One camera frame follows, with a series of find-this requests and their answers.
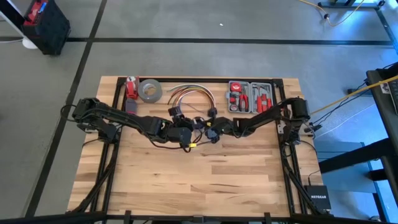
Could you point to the black metal rig frame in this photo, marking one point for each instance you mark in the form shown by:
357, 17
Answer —
199, 80

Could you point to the red tape measure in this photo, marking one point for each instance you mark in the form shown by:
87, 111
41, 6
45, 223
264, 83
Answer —
236, 87

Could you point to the black clamp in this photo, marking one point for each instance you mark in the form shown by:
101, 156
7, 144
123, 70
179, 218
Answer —
83, 127

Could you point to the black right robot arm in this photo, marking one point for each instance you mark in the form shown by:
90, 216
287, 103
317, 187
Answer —
264, 116

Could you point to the black tape roll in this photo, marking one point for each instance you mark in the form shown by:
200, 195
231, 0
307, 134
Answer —
234, 107

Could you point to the black network switch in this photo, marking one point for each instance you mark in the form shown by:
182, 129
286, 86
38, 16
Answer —
317, 197

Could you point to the grey duct tape roll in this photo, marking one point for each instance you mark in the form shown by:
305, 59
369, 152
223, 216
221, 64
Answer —
155, 91

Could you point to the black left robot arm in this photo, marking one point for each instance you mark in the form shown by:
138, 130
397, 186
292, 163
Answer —
124, 116

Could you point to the white post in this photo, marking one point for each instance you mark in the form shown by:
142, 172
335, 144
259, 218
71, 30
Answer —
28, 43

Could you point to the red box on crate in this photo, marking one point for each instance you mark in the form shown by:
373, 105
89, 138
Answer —
35, 9

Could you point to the black desk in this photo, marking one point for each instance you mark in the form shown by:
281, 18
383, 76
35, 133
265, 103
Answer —
381, 109

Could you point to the black floor stand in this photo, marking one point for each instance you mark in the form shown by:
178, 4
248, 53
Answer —
342, 4

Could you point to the black crate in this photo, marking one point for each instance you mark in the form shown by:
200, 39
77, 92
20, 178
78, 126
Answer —
51, 31

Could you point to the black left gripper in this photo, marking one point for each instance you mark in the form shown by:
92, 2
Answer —
183, 119

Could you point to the red tape dispenser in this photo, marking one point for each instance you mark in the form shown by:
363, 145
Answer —
131, 88

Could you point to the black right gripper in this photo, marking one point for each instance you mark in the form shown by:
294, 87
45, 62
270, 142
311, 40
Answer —
224, 126

